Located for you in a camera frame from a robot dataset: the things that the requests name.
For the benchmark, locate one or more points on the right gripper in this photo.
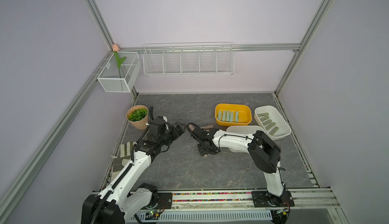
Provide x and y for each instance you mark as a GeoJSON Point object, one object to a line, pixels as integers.
{"type": "Point", "coordinates": [201, 151]}

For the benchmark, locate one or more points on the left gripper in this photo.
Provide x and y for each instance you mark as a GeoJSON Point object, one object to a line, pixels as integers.
{"type": "Point", "coordinates": [175, 134]}

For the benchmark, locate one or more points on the pink knife top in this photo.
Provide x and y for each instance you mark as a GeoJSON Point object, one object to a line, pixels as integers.
{"type": "Point", "coordinates": [207, 127]}

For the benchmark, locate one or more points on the mint knife long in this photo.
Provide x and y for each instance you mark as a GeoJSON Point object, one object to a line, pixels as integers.
{"type": "Point", "coordinates": [219, 115]}

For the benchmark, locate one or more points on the mint knife bottom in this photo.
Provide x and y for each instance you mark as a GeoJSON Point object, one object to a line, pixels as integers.
{"type": "Point", "coordinates": [223, 116]}

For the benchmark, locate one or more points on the mint knife short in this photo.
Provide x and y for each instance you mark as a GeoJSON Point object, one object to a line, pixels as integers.
{"type": "Point", "coordinates": [232, 117]}

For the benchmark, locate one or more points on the white storage box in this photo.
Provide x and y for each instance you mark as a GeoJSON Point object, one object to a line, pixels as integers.
{"type": "Point", "coordinates": [274, 115]}
{"type": "Point", "coordinates": [243, 130]}

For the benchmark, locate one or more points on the yellow storage box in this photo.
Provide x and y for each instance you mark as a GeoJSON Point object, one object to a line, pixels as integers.
{"type": "Point", "coordinates": [245, 115]}

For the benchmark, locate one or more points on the olive knife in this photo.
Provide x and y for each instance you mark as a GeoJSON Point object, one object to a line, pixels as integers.
{"type": "Point", "coordinates": [274, 130]}
{"type": "Point", "coordinates": [262, 114]}
{"type": "Point", "coordinates": [262, 119]}
{"type": "Point", "coordinates": [270, 126]}
{"type": "Point", "coordinates": [267, 122]}

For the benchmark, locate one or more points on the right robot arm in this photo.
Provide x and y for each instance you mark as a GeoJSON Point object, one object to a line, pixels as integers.
{"type": "Point", "coordinates": [265, 154]}

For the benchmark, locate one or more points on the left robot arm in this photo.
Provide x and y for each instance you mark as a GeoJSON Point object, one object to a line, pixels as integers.
{"type": "Point", "coordinates": [115, 204]}

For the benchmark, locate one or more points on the potted green plant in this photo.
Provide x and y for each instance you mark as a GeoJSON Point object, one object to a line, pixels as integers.
{"type": "Point", "coordinates": [138, 116]}

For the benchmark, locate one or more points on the white mesh basket small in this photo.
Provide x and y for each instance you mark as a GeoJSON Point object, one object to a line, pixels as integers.
{"type": "Point", "coordinates": [109, 76]}

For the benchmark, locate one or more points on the artificial tulip flower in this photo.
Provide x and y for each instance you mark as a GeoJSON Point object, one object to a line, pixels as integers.
{"type": "Point", "coordinates": [119, 60]}

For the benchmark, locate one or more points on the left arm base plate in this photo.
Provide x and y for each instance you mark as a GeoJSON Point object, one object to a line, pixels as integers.
{"type": "Point", "coordinates": [163, 200]}

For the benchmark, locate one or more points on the white wire basket long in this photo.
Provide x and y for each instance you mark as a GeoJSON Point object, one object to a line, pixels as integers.
{"type": "Point", "coordinates": [211, 58]}

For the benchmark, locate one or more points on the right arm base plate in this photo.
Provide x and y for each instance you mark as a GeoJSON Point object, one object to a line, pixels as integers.
{"type": "Point", "coordinates": [265, 199]}

